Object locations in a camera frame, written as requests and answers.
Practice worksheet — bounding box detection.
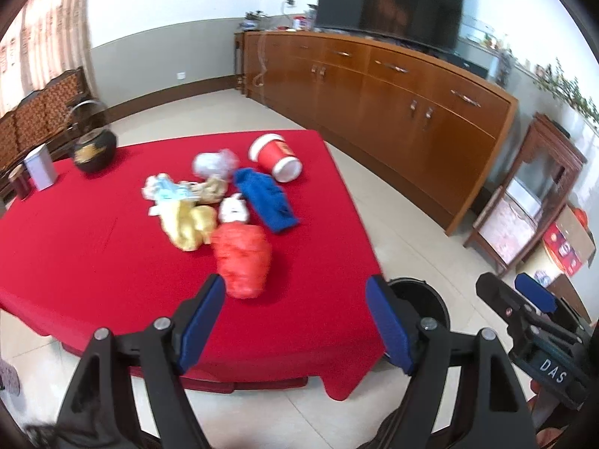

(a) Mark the yellow towel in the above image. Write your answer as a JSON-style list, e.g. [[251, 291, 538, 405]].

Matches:
[[155, 200, 217, 253]]

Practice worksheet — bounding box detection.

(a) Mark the red plastic bag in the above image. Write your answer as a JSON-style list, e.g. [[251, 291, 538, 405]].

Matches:
[[211, 222, 271, 300]]

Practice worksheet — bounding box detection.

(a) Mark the black trash bin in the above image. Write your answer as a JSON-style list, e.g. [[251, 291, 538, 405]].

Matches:
[[384, 277, 452, 361]]

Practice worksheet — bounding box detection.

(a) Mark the cardboard box red print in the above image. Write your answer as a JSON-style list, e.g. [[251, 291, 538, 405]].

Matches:
[[543, 205, 596, 277]]

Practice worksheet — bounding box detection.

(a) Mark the dark wooden stand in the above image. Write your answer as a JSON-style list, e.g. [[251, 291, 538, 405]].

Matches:
[[464, 113, 587, 276]]

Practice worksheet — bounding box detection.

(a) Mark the red tablecloth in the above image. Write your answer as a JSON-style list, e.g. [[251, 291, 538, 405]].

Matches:
[[1, 131, 384, 400]]

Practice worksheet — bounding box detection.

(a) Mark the long wooden sideboard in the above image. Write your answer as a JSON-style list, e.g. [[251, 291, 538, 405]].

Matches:
[[244, 31, 518, 234]]

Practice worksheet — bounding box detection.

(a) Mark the green vine plant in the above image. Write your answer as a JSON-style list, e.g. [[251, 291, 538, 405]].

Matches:
[[535, 59, 598, 128]]

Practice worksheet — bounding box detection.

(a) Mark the light blue face mask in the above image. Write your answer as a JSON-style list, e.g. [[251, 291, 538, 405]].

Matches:
[[141, 173, 197, 217]]

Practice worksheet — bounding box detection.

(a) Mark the dark red jar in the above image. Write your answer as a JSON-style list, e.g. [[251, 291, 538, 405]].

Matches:
[[8, 164, 31, 200]]

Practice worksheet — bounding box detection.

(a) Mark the white crumpled plastic bag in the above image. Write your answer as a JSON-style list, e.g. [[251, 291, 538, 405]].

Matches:
[[218, 193, 250, 223]]

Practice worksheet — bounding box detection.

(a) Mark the beige crumpled paper bag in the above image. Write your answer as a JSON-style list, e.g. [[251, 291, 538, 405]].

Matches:
[[180, 175, 228, 205]]

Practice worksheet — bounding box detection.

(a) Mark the white tin box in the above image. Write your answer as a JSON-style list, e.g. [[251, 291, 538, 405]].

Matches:
[[23, 144, 58, 190]]

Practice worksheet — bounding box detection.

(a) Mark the blue towel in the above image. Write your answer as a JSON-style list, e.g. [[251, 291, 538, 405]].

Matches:
[[234, 167, 300, 233]]

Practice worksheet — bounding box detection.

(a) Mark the black iron teapot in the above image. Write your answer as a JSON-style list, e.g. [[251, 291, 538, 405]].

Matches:
[[63, 97, 117, 174]]

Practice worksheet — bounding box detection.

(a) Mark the clear crumpled plastic bag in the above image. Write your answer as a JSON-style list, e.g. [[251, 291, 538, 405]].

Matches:
[[192, 149, 238, 180]]

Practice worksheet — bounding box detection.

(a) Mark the red paper cup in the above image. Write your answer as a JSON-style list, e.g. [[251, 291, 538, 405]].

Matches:
[[248, 133, 302, 183]]

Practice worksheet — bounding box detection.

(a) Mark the wooden sofa bench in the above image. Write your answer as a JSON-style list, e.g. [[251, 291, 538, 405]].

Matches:
[[1, 67, 107, 198]]

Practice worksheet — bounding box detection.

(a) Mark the black television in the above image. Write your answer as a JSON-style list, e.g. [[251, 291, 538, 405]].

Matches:
[[315, 0, 464, 51]]

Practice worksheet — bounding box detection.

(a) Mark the small wooden side table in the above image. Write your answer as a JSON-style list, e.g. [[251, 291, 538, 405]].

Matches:
[[234, 31, 246, 95]]

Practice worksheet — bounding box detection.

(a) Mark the patterned curtain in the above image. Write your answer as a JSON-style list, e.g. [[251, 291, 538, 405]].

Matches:
[[1, 0, 95, 114]]

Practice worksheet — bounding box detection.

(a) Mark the potted plant on sideboard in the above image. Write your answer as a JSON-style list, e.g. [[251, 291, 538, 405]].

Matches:
[[238, 10, 269, 31]]

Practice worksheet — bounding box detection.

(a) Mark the white hanging cable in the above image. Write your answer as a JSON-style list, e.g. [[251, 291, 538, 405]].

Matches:
[[250, 0, 297, 104]]

